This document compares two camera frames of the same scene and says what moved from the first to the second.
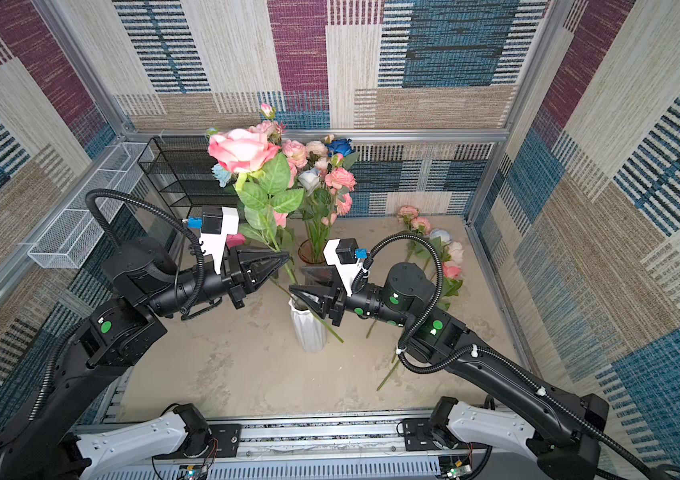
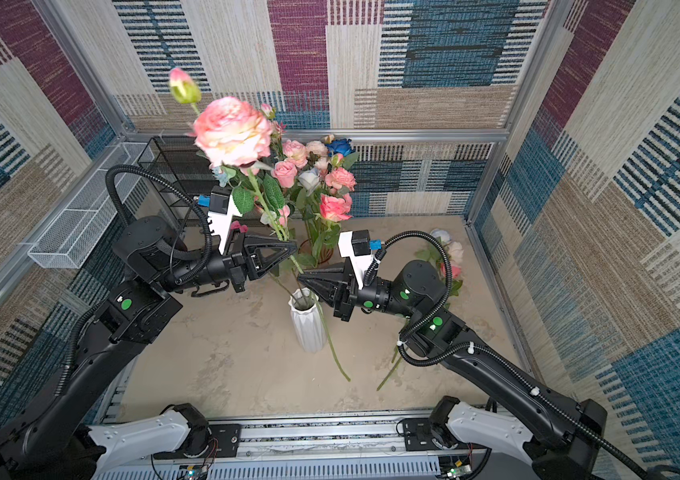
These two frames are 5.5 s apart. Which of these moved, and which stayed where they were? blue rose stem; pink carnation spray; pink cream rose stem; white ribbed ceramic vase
Moved: pink cream rose stem
Stayed: pink carnation spray; blue rose stem; white ribbed ceramic vase
